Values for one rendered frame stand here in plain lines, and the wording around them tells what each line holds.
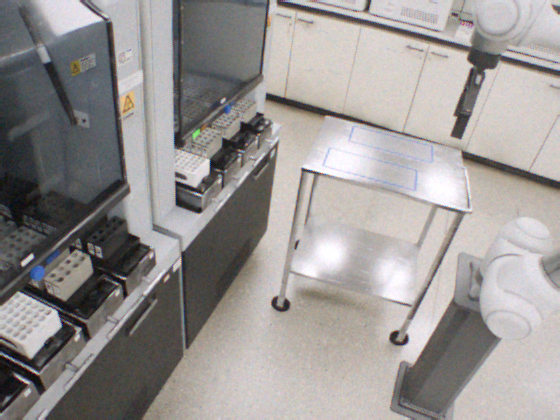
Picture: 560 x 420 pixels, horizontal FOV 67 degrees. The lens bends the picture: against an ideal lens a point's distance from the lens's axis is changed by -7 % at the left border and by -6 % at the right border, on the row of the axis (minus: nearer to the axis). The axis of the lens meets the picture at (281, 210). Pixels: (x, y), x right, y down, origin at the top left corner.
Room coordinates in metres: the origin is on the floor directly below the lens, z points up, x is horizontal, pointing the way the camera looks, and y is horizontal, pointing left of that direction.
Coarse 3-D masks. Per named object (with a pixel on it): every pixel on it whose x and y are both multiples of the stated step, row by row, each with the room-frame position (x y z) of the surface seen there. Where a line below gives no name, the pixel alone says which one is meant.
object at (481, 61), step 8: (472, 48) 1.08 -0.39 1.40; (472, 56) 1.07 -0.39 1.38; (480, 56) 1.05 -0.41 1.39; (488, 56) 1.05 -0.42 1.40; (496, 56) 1.05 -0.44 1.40; (472, 64) 1.06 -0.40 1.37; (480, 64) 1.05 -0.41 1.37; (488, 64) 1.05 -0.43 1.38; (496, 64) 1.06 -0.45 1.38; (480, 72) 1.05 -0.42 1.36
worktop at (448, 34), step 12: (288, 0) 3.52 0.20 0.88; (300, 0) 3.50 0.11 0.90; (312, 0) 3.56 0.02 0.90; (348, 12) 3.39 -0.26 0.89; (360, 12) 3.43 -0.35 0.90; (384, 24) 3.31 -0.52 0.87; (396, 24) 3.29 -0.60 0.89; (408, 24) 3.32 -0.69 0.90; (456, 24) 3.61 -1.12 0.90; (432, 36) 3.22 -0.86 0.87; (444, 36) 3.20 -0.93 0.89; (528, 60) 3.03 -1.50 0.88; (540, 60) 3.03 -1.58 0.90
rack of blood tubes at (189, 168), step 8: (176, 152) 1.24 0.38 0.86; (184, 152) 1.25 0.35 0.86; (176, 160) 1.20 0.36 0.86; (184, 160) 1.21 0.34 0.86; (192, 160) 1.21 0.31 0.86; (200, 160) 1.22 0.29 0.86; (208, 160) 1.22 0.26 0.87; (176, 168) 1.15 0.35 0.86; (184, 168) 1.16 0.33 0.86; (192, 168) 1.16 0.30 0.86; (200, 168) 1.17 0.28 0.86; (208, 168) 1.22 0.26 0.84; (176, 176) 1.18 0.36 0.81; (184, 176) 1.19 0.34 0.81; (192, 176) 1.13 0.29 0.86; (200, 176) 1.16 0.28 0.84; (192, 184) 1.13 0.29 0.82
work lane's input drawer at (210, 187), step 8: (208, 176) 1.20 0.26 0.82; (216, 176) 1.21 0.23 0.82; (176, 184) 1.14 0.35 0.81; (184, 184) 1.14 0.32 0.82; (200, 184) 1.15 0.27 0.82; (208, 184) 1.16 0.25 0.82; (216, 184) 1.19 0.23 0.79; (176, 192) 1.13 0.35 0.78; (184, 192) 1.12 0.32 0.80; (192, 192) 1.12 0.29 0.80; (200, 192) 1.12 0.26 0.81; (208, 192) 1.14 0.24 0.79; (216, 192) 1.20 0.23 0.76; (184, 200) 1.12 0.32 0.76; (192, 200) 1.11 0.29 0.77; (200, 200) 1.11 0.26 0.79; (208, 200) 1.14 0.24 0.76; (216, 200) 1.16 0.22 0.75; (224, 200) 1.17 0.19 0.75; (216, 208) 1.12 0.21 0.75
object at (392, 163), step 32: (320, 128) 1.65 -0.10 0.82; (352, 128) 1.70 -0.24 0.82; (320, 160) 1.40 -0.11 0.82; (352, 160) 1.44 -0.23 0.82; (384, 160) 1.48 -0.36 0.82; (416, 160) 1.52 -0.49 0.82; (448, 160) 1.56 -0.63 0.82; (384, 192) 1.29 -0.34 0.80; (416, 192) 1.30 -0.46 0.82; (448, 192) 1.33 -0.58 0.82; (320, 224) 1.69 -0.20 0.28; (288, 256) 1.34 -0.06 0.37; (320, 256) 1.47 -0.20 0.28; (352, 256) 1.50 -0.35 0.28; (384, 256) 1.53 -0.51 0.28; (416, 256) 1.57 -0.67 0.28; (352, 288) 1.30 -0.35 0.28; (384, 288) 1.33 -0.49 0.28
